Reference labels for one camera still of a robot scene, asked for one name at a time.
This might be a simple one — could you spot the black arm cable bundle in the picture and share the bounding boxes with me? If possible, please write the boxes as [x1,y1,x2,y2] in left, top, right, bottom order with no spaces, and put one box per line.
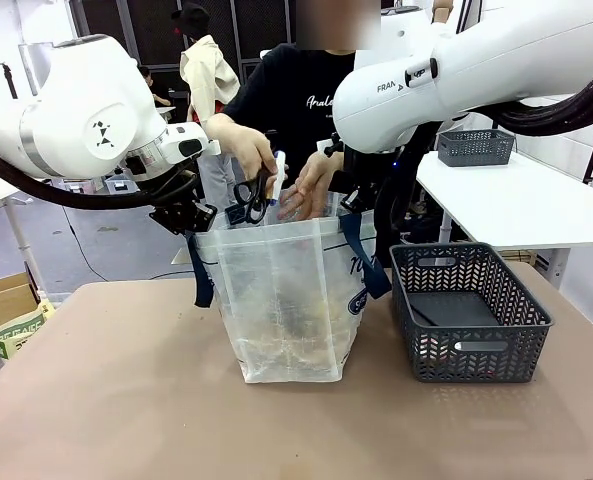
[480,64,593,137]
[0,143,201,212]

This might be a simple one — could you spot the mannequin with cream jacket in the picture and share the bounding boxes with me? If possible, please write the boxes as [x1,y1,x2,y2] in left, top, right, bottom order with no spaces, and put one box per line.
[171,2,241,129]

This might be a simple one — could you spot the grey plastic basket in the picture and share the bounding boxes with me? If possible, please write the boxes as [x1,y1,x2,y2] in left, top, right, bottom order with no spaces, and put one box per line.
[389,242,555,385]
[436,128,516,168]

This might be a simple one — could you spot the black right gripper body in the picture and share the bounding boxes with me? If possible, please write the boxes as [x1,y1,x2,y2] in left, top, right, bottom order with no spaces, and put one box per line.
[331,148,378,207]

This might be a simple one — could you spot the black left arm cable bundle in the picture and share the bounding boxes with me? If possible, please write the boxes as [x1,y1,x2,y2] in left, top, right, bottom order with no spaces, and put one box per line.
[0,143,201,212]

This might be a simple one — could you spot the white side table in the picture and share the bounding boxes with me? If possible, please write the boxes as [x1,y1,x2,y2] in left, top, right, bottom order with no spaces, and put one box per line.
[414,148,593,250]

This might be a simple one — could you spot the person's right forearm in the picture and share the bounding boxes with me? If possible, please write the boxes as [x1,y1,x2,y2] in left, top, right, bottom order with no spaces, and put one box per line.
[204,112,250,151]

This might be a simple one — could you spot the green white paper sack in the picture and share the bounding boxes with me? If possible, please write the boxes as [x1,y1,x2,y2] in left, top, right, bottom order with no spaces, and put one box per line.
[0,299,57,361]

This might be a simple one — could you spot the seated person in black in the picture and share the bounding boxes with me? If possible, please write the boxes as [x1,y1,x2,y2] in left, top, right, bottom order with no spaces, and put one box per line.
[138,66,173,109]

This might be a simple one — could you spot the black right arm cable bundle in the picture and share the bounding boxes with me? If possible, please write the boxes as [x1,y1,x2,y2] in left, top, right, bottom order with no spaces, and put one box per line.
[480,64,593,137]

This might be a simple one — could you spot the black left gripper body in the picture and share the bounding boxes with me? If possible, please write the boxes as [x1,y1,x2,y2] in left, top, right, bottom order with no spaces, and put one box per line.
[148,198,219,237]

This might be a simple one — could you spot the black scissors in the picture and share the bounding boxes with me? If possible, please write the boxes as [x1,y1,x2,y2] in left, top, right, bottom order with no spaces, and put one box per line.
[224,168,278,227]

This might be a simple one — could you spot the person's right hand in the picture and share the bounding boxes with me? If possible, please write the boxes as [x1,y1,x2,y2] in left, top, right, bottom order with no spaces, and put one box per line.
[234,129,280,189]

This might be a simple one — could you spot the clear shopping bag blue handles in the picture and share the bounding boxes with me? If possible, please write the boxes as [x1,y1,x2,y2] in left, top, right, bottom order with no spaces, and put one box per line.
[184,192,393,385]

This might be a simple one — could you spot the person's left hand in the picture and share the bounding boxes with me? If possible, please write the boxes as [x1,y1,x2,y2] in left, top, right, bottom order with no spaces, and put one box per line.
[278,151,346,222]

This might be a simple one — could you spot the person in black T-shirt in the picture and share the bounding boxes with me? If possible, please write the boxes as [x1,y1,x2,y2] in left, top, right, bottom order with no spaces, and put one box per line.
[223,42,358,169]

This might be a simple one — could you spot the brown cardboard box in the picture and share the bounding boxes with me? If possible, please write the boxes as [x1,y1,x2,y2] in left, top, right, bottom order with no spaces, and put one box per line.
[0,272,43,337]

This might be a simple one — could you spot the white tube blue cap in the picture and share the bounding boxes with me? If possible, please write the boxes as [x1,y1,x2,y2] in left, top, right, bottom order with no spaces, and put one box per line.
[264,150,289,207]

